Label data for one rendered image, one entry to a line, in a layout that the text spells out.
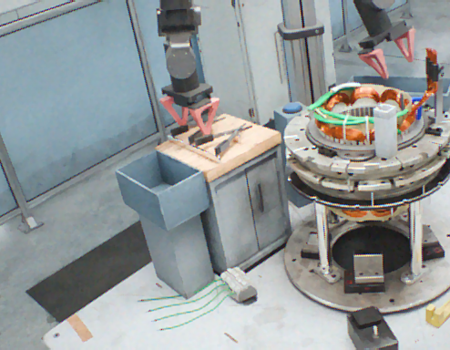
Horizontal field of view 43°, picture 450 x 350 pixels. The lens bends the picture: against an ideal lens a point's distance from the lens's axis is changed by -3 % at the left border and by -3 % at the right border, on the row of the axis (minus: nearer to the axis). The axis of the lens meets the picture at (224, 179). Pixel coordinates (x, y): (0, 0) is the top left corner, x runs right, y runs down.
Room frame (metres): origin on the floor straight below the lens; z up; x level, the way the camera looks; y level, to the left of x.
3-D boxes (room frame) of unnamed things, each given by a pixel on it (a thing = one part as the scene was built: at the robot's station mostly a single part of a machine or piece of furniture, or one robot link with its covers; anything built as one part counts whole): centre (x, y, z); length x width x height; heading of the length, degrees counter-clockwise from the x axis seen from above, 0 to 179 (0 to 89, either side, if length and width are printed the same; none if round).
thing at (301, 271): (0.99, -0.29, 0.80); 0.39 x 0.39 x 0.01
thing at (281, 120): (1.27, -0.19, 0.91); 0.07 x 0.07 x 0.25; 19
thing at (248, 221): (1.12, 0.00, 0.91); 0.19 x 0.19 x 0.26; 34
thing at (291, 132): (0.99, -0.29, 1.09); 0.32 x 0.32 x 0.01
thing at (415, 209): (0.87, -0.34, 0.91); 0.02 x 0.02 x 0.21
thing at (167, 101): (1.17, 0.06, 1.13); 0.07 x 0.07 x 0.09; 35
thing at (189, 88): (1.15, 0.04, 1.20); 0.10 x 0.07 x 0.07; 35
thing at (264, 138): (1.12, 0.00, 1.05); 0.20 x 0.19 x 0.02; 124
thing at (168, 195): (1.03, 0.13, 0.92); 0.17 x 0.11 x 0.28; 34
